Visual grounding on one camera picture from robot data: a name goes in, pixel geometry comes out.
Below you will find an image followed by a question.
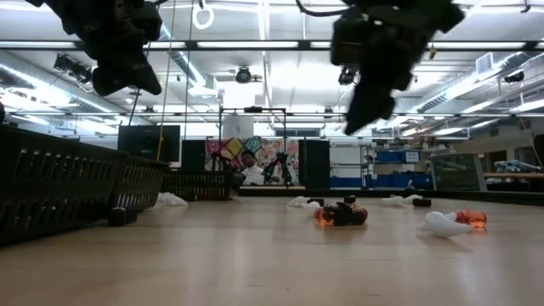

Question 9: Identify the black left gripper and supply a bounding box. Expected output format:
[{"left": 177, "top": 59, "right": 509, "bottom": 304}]
[{"left": 84, "top": 25, "right": 163, "bottom": 97}]

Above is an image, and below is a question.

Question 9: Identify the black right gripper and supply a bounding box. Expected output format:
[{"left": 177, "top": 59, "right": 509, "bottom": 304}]
[{"left": 343, "top": 20, "right": 428, "bottom": 136}]

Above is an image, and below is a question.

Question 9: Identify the blue storage bin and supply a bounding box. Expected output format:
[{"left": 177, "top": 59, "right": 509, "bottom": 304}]
[
  {"left": 373, "top": 173, "right": 434, "bottom": 190},
  {"left": 376, "top": 150, "right": 422, "bottom": 164},
  {"left": 330, "top": 176, "right": 365, "bottom": 189}
]

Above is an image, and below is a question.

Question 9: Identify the black partition panel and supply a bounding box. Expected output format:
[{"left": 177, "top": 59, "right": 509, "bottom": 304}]
[{"left": 181, "top": 139, "right": 207, "bottom": 173}]

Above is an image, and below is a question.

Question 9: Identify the black slotted plastic basket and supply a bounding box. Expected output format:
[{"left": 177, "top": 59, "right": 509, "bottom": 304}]
[
  {"left": 0, "top": 124, "right": 131, "bottom": 247},
  {"left": 112, "top": 156, "right": 170, "bottom": 213},
  {"left": 160, "top": 169, "right": 233, "bottom": 201}
]

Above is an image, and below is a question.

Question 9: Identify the round black ceiling spotlight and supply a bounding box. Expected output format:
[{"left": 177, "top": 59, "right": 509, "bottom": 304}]
[{"left": 235, "top": 66, "right": 253, "bottom": 85}]

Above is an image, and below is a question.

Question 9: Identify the white ceiling air vent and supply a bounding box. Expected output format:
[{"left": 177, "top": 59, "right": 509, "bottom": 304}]
[{"left": 474, "top": 51, "right": 496, "bottom": 76}]

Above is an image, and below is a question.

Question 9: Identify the white cylinder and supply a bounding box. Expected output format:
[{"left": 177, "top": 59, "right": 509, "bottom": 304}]
[{"left": 223, "top": 115, "right": 255, "bottom": 140}]

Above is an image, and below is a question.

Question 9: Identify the colourful mural panel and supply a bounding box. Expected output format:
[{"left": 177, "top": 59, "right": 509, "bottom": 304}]
[{"left": 206, "top": 135, "right": 301, "bottom": 187}]

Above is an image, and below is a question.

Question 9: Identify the person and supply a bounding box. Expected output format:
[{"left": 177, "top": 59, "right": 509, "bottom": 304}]
[{"left": 239, "top": 148, "right": 267, "bottom": 187}]

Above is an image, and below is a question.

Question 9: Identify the wooden workbench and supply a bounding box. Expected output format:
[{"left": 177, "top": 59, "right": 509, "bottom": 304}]
[{"left": 484, "top": 171, "right": 544, "bottom": 192}]

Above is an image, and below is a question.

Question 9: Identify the grey rolled bundle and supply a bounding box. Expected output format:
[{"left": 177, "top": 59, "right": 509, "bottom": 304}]
[{"left": 494, "top": 159, "right": 543, "bottom": 173}]

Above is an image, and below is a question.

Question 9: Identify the black ceiling spotlight with cable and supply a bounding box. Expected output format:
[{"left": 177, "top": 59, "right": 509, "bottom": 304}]
[{"left": 337, "top": 65, "right": 359, "bottom": 87}]

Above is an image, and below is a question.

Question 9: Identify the yellow hanging rope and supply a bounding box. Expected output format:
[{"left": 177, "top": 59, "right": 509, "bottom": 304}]
[{"left": 155, "top": 0, "right": 178, "bottom": 162}]

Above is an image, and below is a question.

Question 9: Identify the black ceiling camera mount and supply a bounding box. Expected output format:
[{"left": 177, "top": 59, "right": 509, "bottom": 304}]
[{"left": 53, "top": 54, "right": 95, "bottom": 86}]

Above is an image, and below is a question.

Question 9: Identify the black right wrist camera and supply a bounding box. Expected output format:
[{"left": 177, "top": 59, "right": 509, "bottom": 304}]
[{"left": 331, "top": 16, "right": 362, "bottom": 68}]

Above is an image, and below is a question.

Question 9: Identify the white hanging ring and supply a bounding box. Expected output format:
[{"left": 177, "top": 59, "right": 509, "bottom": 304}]
[{"left": 191, "top": 3, "right": 216, "bottom": 31}]

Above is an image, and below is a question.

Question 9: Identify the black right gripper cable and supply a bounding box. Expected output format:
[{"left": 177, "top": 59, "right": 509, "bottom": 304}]
[{"left": 295, "top": 0, "right": 354, "bottom": 19}]

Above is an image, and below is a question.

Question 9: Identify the grey glass-front enclosure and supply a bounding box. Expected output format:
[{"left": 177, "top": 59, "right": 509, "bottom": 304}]
[{"left": 427, "top": 152, "right": 489, "bottom": 192}]

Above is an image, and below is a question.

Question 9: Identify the black metal gantry frame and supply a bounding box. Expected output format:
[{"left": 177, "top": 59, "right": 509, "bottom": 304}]
[{"left": 218, "top": 105, "right": 289, "bottom": 188}]

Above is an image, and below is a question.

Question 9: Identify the black metal table frame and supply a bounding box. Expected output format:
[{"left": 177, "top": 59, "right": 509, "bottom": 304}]
[{"left": 235, "top": 186, "right": 544, "bottom": 207}]

